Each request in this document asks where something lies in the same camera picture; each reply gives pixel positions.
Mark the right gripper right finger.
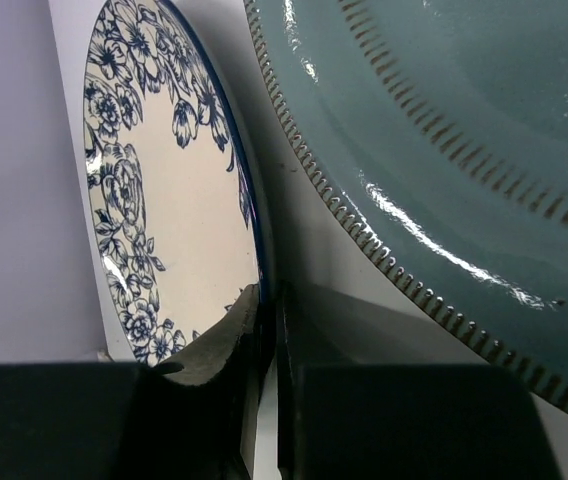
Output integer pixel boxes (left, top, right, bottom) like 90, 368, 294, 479
276, 285, 560, 479

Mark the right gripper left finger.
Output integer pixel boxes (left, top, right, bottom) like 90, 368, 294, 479
0, 285, 265, 479

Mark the blue floral white plate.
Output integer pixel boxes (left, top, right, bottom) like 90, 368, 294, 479
83, 1, 270, 366

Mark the teal ceramic plate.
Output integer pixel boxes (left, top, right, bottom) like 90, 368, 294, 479
244, 1, 568, 414

